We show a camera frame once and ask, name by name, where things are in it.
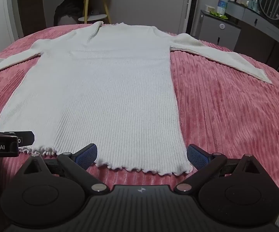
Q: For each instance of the yellow-legged round side table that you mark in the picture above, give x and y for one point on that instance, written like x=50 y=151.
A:
x=86 y=2

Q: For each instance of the grey vanity desk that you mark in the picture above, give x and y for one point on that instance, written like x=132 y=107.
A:
x=260 y=33

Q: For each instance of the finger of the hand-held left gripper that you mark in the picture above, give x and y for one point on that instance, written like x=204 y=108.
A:
x=27 y=137

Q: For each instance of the pink ribbed blanket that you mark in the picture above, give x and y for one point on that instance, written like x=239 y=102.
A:
x=221 y=116

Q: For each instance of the dark clothing heap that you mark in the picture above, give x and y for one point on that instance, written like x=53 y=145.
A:
x=67 y=7

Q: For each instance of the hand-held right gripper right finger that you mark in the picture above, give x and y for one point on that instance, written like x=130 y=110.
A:
x=197 y=157

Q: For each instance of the teal bottle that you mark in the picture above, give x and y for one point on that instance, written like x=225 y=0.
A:
x=251 y=3

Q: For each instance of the green leafy decoration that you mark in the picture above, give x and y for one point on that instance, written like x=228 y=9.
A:
x=220 y=15

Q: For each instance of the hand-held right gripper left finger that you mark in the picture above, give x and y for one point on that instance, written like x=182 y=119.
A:
x=87 y=156

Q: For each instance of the white tower fan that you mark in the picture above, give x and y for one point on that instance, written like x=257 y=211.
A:
x=190 y=4

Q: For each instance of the small white box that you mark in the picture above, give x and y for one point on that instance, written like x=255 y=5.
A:
x=209 y=8

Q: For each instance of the white ribbed knit sweater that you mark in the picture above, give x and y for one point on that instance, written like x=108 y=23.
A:
x=105 y=89

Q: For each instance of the grey cabinet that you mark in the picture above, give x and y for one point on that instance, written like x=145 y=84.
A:
x=217 y=31

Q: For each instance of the dark wooden door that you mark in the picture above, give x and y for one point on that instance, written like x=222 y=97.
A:
x=34 y=4

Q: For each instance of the blue and white box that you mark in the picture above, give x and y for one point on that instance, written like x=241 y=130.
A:
x=221 y=7

